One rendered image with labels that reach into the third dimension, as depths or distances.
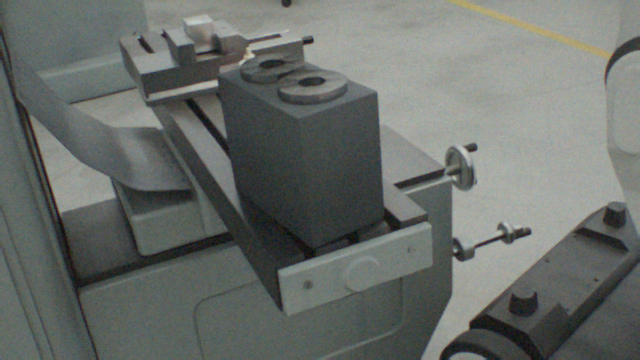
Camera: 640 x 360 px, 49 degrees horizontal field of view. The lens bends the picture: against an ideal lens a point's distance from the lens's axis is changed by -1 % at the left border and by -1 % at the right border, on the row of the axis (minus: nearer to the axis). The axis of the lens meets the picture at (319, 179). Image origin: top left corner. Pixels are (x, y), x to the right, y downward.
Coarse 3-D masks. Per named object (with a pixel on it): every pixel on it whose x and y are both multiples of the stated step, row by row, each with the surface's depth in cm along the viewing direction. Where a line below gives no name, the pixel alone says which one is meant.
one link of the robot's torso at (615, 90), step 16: (624, 64) 100; (608, 80) 103; (624, 80) 100; (608, 96) 104; (624, 96) 101; (608, 112) 105; (624, 112) 102; (608, 128) 106; (624, 128) 103; (608, 144) 107; (624, 144) 104; (624, 160) 108; (624, 176) 111; (624, 192) 113
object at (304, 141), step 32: (256, 64) 97; (288, 64) 96; (224, 96) 99; (256, 96) 91; (288, 96) 87; (320, 96) 86; (352, 96) 87; (256, 128) 94; (288, 128) 86; (320, 128) 85; (352, 128) 88; (256, 160) 97; (288, 160) 89; (320, 160) 87; (352, 160) 90; (256, 192) 101; (288, 192) 92; (320, 192) 89; (352, 192) 92; (288, 224) 95; (320, 224) 91; (352, 224) 94
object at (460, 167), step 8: (456, 144) 169; (472, 144) 168; (448, 152) 171; (456, 152) 168; (464, 152) 166; (448, 160) 173; (456, 160) 170; (464, 160) 165; (472, 160) 165; (448, 168) 168; (456, 168) 168; (464, 168) 168; (472, 168) 165; (456, 176) 172; (464, 176) 169; (472, 176) 165; (456, 184) 172; (464, 184) 168; (472, 184) 166
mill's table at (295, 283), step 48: (144, 48) 186; (192, 144) 124; (240, 192) 107; (384, 192) 103; (240, 240) 106; (288, 240) 94; (336, 240) 93; (384, 240) 94; (288, 288) 91; (336, 288) 94
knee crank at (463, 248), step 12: (504, 228) 164; (516, 228) 165; (528, 228) 167; (456, 240) 160; (468, 240) 159; (480, 240) 162; (492, 240) 163; (504, 240) 165; (456, 252) 160; (468, 252) 159
